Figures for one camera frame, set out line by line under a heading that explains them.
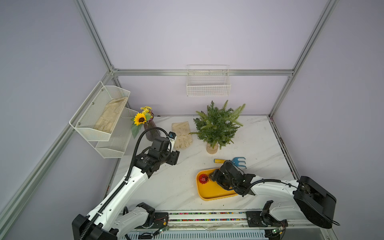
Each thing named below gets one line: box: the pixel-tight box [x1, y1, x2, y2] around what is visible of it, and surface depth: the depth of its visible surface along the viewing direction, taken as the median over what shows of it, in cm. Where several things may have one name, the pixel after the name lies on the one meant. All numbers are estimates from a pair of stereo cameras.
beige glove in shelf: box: [94, 96, 128, 134], surface depth 81 cm
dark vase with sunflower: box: [130, 106, 161, 142], surface depth 88 cm
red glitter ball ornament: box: [198, 173, 209, 184], surface depth 85 cm
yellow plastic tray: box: [196, 168, 238, 201], surface depth 84 cm
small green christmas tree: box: [188, 100, 246, 155], surface depth 79 cm
